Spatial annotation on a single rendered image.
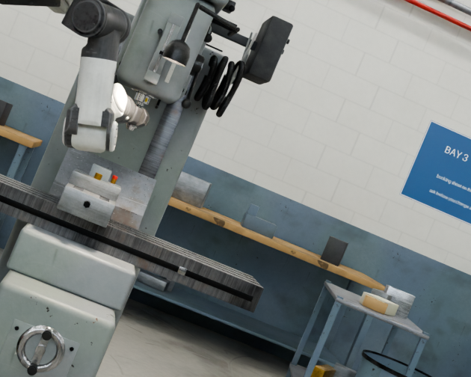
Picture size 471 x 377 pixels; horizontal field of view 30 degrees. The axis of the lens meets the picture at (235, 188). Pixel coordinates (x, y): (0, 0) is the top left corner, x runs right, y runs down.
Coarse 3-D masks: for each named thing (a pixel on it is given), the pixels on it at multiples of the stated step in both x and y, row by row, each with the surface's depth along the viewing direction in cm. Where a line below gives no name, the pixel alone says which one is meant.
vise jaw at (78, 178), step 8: (72, 176) 262; (80, 176) 262; (88, 176) 263; (80, 184) 263; (88, 184) 263; (96, 184) 263; (104, 184) 263; (96, 192) 263; (104, 192) 264; (112, 192) 264
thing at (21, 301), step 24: (0, 288) 229; (24, 288) 231; (48, 288) 242; (0, 312) 229; (24, 312) 230; (48, 312) 231; (72, 312) 232; (96, 312) 238; (0, 336) 229; (72, 336) 232; (96, 336) 233; (0, 360) 229; (72, 360) 232; (96, 360) 233
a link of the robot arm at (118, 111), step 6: (114, 84) 247; (114, 90) 244; (120, 90) 248; (114, 96) 242; (120, 96) 246; (126, 96) 251; (114, 102) 241; (120, 102) 244; (126, 102) 249; (114, 108) 241; (120, 108) 243; (114, 114) 242; (120, 114) 243; (114, 120) 243
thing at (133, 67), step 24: (168, 0) 262; (192, 0) 263; (144, 24) 262; (192, 24) 263; (144, 48) 262; (192, 48) 264; (120, 72) 262; (144, 72) 262; (168, 72) 263; (168, 96) 264
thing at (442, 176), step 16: (432, 128) 720; (448, 128) 722; (432, 144) 721; (448, 144) 723; (464, 144) 725; (416, 160) 720; (432, 160) 722; (448, 160) 724; (464, 160) 725; (416, 176) 721; (432, 176) 723; (448, 176) 725; (464, 176) 726; (400, 192) 720; (416, 192) 722; (432, 192) 724; (448, 192) 725; (464, 192) 727; (432, 208) 725; (448, 208) 726; (464, 208) 728
